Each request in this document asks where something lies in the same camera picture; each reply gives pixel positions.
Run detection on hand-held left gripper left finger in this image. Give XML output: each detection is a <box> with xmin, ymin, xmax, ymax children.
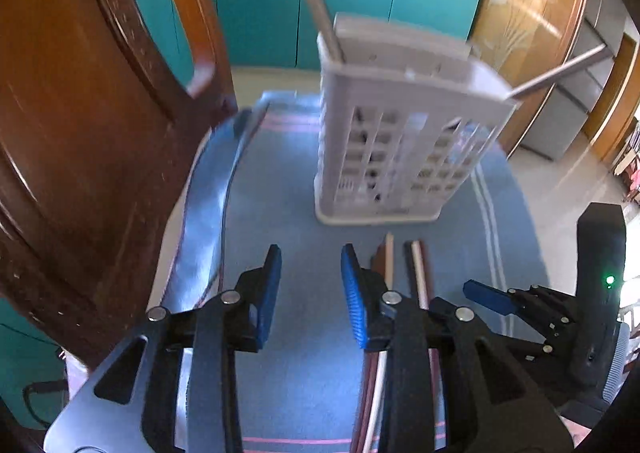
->
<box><xmin>44</xmin><ymin>244</ymin><xmax>282</xmax><ymax>453</ymax></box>

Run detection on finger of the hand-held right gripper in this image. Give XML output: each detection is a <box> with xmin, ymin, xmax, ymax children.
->
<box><xmin>462</xmin><ymin>279</ymin><xmax>577</xmax><ymax>334</ymax></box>
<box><xmin>500</xmin><ymin>332</ymin><xmax>574</xmax><ymax>377</ymax></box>

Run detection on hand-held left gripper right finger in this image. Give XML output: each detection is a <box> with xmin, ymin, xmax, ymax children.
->
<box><xmin>341</xmin><ymin>243</ymin><xmax>575</xmax><ymax>453</ymax></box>

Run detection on brown chopsticks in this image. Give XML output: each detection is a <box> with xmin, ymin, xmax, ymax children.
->
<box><xmin>361</xmin><ymin>232</ymin><xmax>397</xmax><ymax>453</ymax></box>

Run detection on cream chopstick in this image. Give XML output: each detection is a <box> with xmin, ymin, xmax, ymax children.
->
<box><xmin>410</xmin><ymin>241</ymin><xmax>432</xmax><ymax>311</ymax></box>

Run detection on dark grey chopstick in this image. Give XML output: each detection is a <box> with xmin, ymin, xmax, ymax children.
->
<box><xmin>506</xmin><ymin>44</ymin><xmax>610</xmax><ymax>101</ymax></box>

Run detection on white plastic chopstick basket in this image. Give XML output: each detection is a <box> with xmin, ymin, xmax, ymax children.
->
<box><xmin>314</xmin><ymin>13</ymin><xmax>517</xmax><ymax>226</ymax></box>

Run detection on blue plaid cloth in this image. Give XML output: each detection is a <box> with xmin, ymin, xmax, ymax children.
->
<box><xmin>65</xmin><ymin>90</ymin><xmax>551</xmax><ymax>453</ymax></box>

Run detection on clothes drying rack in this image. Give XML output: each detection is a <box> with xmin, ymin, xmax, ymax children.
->
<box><xmin>617</xmin><ymin>116</ymin><xmax>640</xmax><ymax>206</ymax></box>

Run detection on silver refrigerator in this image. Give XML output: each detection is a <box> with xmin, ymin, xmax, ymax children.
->
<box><xmin>520</xmin><ymin>0</ymin><xmax>633</xmax><ymax>163</ymax></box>

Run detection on carved wooden chair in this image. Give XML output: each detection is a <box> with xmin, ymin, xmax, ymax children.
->
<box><xmin>0</xmin><ymin>0</ymin><xmax>241</xmax><ymax>369</ymax></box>

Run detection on wood framed glass sliding door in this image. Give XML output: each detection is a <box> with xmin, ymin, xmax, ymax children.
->
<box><xmin>467</xmin><ymin>0</ymin><xmax>593</xmax><ymax>156</ymax></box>

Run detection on teal kitchen base cabinets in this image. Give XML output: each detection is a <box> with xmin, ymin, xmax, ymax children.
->
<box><xmin>0</xmin><ymin>0</ymin><xmax>490</xmax><ymax>434</ymax></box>

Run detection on black cable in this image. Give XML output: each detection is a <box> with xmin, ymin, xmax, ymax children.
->
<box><xmin>22</xmin><ymin>380</ymin><xmax>68</xmax><ymax>429</ymax></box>

